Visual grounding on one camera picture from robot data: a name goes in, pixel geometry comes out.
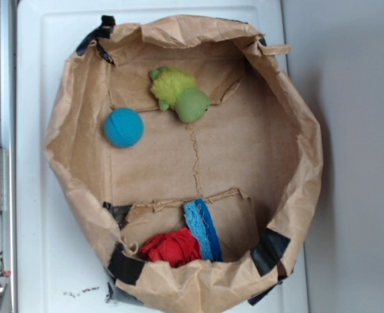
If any green plush frog toy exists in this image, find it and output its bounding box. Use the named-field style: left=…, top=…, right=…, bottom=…
left=149, top=67, right=211, bottom=124

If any brown paper bag bin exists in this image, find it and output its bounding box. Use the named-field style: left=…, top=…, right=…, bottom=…
left=44, top=15, right=323, bottom=312

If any blue sponge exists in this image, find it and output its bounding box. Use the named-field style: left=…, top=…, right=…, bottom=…
left=183, top=198, right=223, bottom=262

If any blue ball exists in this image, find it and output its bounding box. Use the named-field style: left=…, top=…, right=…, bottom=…
left=104, top=108, right=144, bottom=148

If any red crumpled cloth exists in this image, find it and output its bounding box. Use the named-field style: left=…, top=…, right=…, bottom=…
left=139, top=228, right=202, bottom=268

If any white plastic tray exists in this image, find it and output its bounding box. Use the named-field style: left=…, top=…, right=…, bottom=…
left=13, top=1, right=284, bottom=312

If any aluminium frame rail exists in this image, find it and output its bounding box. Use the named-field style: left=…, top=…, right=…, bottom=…
left=0, top=1, right=18, bottom=312

